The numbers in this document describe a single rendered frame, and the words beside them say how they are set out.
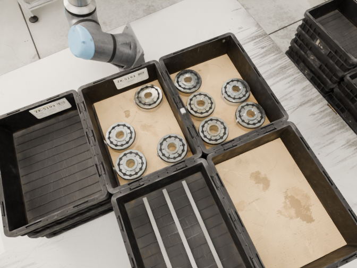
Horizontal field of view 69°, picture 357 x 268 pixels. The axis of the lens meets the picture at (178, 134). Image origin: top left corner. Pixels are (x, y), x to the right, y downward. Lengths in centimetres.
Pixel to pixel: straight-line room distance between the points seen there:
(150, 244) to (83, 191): 28
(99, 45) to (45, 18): 175
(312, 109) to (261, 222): 56
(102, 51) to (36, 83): 42
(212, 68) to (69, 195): 69
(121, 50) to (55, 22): 165
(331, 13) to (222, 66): 102
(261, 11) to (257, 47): 126
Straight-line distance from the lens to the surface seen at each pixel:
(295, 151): 92
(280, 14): 260
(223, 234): 85
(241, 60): 101
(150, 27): 140
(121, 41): 113
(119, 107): 100
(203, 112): 92
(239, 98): 97
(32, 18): 282
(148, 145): 91
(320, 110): 123
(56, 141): 103
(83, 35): 106
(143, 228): 86
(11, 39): 278
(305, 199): 93
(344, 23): 192
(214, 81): 103
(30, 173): 103
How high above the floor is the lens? 167
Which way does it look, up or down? 67 degrees down
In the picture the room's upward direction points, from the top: 6 degrees counter-clockwise
